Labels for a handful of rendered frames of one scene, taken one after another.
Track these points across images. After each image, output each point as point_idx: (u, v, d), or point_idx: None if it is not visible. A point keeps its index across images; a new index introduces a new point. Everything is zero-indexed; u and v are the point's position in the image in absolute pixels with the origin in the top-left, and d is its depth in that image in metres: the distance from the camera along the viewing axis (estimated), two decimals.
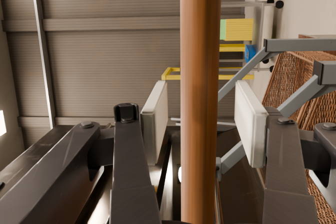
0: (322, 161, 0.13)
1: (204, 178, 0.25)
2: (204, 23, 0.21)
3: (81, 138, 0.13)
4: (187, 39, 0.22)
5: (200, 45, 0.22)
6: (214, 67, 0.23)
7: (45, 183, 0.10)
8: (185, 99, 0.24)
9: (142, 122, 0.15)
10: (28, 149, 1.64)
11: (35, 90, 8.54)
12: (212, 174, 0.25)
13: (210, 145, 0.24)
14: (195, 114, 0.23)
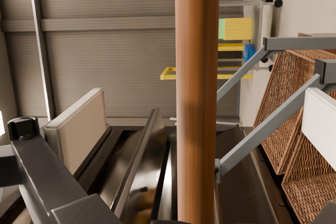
0: None
1: (202, 185, 0.23)
2: (201, 17, 0.20)
3: None
4: (183, 35, 0.20)
5: (197, 41, 0.20)
6: (212, 65, 0.21)
7: None
8: (181, 100, 0.22)
9: (46, 138, 0.14)
10: None
11: (33, 91, 8.51)
12: (211, 181, 0.23)
13: (209, 149, 0.23)
14: (192, 116, 0.22)
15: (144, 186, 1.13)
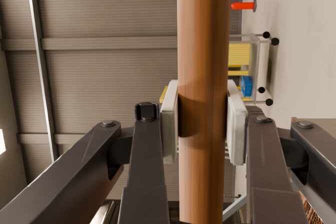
0: (297, 159, 0.14)
1: (209, 220, 0.20)
2: (209, 23, 0.16)
3: (101, 137, 0.13)
4: (187, 45, 0.17)
5: (204, 53, 0.16)
6: (222, 81, 0.17)
7: (62, 180, 0.10)
8: (184, 122, 0.18)
9: (161, 121, 0.15)
10: None
11: (34, 108, 8.61)
12: (219, 214, 0.20)
13: (217, 179, 0.19)
14: (197, 141, 0.18)
15: None
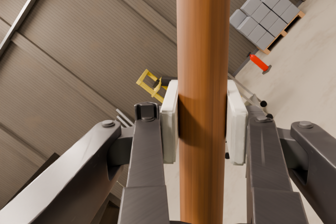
0: (297, 159, 0.14)
1: (210, 221, 0.20)
2: (209, 26, 0.16)
3: (101, 137, 0.13)
4: (186, 47, 0.17)
5: (204, 55, 0.16)
6: (221, 83, 0.17)
7: (62, 180, 0.10)
8: (184, 124, 0.18)
9: (161, 121, 0.15)
10: (26, 184, 1.64)
11: None
12: (219, 215, 0.20)
13: (217, 180, 0.19)
14: (197, 143, 0.18)
15: None
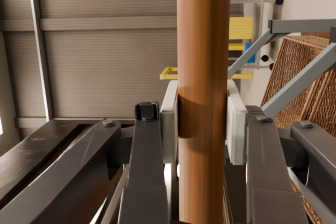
0: (297, 159, 0.14)
1: (209, 221, 0.20)
2: (209, 24, 0.16)
3: (101, 137, 0.13)
4: (187, 46, 0.17)
5: (204, 53, 0.17)
6: (221, 81, 0.17)
7: (62, 180, 0.10)
8: (184, 123, 0.18)
9: (161, 121, 0.15)
10: (20, 143, 1.56)
11: (32, 91, 8.45)
12: (219, 215, 0.20)
13: (217, 180, 0.19)
14: (197, 142, 0.18)
15: None
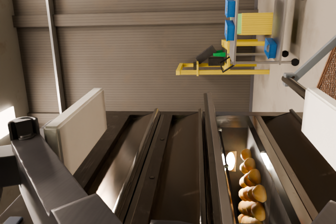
0: None
1: None
2: None
3: None
4: None
5: None
6: None
7: None
8: None
9: (46, 138, 0.14)
10: None
11: (45, 87, 8.50)
12: None
13: None
14: None
15: (225, 163, 1.10)
